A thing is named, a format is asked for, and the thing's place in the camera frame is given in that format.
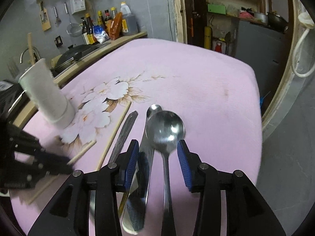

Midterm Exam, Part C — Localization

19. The large oval steel spoon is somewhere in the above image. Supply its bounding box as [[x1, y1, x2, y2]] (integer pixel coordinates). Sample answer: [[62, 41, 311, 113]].
[[90, 111, 138, 218]]

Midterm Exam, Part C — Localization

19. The white plastic utensil holder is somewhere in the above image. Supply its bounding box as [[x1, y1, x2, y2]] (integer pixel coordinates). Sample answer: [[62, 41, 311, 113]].
[[19, 58, 75, 129]]

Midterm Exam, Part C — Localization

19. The black wok pan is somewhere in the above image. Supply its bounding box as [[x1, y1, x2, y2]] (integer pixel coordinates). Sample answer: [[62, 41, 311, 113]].
[[51, 43, 106, 76]]

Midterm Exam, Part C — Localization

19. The grey cabinet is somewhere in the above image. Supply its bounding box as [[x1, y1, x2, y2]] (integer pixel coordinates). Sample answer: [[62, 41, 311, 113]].
[[234, 21, 287, 96]]

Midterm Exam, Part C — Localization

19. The gold long-handled spoon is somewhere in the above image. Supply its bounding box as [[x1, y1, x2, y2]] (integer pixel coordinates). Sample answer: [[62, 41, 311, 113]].
[[118, 190, 130, 218]]

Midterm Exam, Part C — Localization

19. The yellow gas cylinder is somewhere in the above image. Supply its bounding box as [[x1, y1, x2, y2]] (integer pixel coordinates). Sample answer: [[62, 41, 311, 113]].
[[204, 26, 212, 50]]

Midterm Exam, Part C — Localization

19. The metal faucet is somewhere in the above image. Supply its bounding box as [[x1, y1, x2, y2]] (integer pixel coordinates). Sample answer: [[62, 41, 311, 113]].
[[19, 46, 41, 65]]

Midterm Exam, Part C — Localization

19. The orange snack bag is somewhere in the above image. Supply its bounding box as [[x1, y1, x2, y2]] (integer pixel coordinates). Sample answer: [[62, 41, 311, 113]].
[[109, 12, 123, 41]]

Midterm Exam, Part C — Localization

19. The blue white bag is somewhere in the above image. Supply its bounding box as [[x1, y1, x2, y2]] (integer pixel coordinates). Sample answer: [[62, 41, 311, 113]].
[[94, 25, 110, 44]]

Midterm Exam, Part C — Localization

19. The green box on shelf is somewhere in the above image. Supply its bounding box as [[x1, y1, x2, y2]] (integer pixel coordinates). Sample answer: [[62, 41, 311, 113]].
[[207, 4, 226, 15]]

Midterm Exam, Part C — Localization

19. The white rope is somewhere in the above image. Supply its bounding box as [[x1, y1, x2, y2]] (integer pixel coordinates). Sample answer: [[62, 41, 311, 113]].
[[291, 12, 315, 78]]

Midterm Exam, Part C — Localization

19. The dark sauce bottle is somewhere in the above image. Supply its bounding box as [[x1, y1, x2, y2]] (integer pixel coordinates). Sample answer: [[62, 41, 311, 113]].
[[82, 13, 98, 45]]

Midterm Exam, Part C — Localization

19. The wooden chopstick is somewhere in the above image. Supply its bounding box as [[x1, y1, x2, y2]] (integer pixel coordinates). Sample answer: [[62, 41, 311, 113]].
[[26, 140, 97, 205], [27, 32, 35, 65], [95, 101, 131, 171]]

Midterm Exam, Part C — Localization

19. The metal strainer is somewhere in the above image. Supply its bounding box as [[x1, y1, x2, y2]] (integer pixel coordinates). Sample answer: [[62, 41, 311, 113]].
[[64, 2, 82, 37]]

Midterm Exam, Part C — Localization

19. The pink floral tablecloth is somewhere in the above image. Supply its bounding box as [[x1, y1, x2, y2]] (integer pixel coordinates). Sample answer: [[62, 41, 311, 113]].
[[25, 39, 262, 183]]

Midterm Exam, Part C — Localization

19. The steel butter knife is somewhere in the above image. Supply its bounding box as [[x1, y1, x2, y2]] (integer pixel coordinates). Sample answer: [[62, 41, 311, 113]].
[[121, 104, 163, 234]]

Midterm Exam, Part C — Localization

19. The large soy sauce jug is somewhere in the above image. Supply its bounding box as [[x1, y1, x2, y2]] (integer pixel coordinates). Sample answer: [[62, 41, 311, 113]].
[[121, 2, 139, 36]]

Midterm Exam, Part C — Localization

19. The round steel spoon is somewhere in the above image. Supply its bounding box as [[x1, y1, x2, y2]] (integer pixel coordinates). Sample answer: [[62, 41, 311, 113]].
[[146, 110, 185, 235]]

